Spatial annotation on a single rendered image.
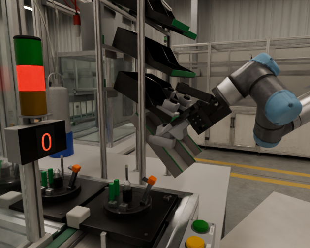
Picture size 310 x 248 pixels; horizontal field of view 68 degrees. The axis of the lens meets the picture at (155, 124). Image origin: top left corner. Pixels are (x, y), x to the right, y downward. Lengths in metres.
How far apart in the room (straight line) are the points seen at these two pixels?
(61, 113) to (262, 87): 1.21
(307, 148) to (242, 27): 5.66
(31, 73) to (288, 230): 0.86
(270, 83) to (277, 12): 8.71
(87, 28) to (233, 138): 3.45
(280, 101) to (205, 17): 9.05
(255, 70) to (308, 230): 0.56
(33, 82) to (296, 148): 4.46
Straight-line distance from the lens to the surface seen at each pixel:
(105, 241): 0.64
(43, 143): 0.54
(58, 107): 1.53
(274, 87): 0.61
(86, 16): 2.05
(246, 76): 0.65
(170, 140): 0.71
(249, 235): 0.85
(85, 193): 0.82
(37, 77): 0.53
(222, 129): 4.66
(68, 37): 12.94
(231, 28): 9.30
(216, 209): 0.95
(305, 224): 0.98
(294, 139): 4.66
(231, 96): 0.65
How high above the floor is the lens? 1.33
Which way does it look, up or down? 10 degrees down
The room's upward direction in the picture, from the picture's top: straight up
